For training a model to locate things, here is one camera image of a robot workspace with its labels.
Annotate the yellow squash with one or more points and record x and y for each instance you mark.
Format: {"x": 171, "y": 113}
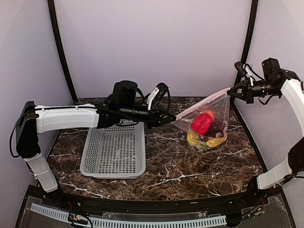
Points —
{"x": 192, "y": 137}
{"x": 214, "y": 142}

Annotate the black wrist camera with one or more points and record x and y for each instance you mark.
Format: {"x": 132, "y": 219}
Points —
{"x": 124, "y": 93}
{"x": 269, "y": 66}

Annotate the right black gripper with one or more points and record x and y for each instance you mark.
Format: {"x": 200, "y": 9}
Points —
{"x": 248, "y": 96}

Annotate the white cauliflower with leaves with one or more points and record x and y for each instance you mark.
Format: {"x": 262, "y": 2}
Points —
{"x": 201, "y": 146}

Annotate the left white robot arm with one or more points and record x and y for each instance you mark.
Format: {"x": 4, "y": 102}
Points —
{"x": 37, "y": 119}

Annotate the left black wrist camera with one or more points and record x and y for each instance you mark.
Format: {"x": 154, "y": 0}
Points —
{"x": 124, "y": 93}

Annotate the white perforated plastic basket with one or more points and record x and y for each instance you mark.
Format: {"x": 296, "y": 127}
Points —
{"x": 115, "y": 152}

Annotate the black curved front rail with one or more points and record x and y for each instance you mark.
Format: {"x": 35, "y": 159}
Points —
{"x": 225, "y": 205}

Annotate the red bell pepper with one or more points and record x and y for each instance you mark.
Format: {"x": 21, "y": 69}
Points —
{"x": 201, "y": 124}

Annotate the small orange pumpkin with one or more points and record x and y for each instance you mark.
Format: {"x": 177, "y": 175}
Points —
{"x": 211, "y": 114}

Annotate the dark red grape bunch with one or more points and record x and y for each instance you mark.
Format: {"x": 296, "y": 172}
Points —
{"x": 217, "y": 129}

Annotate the clear zip top bag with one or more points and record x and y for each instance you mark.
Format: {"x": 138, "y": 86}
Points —
{"x": 218, "y": 103}

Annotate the black frame post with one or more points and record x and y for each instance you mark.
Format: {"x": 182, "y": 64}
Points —
{"x": 250, "y": 31}
{"x": 60, "y": 49}

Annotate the left black frame post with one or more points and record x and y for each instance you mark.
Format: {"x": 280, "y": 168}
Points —
{"x": 60, "y": 49}

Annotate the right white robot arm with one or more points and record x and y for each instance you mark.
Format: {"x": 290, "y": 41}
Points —
{"x": 284, "y": 91}

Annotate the right black frame post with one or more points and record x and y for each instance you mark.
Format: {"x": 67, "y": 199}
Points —
{"x": 250, "y": 31}

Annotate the white slotted cable duct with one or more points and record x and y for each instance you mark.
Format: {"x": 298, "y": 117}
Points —
{"x": 122, "y": 220}

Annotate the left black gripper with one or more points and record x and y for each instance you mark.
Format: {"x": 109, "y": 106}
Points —
{"x": 155, "y": 120}

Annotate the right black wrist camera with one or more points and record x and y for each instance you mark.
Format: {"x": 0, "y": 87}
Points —
{"x": 269, "y": 66}

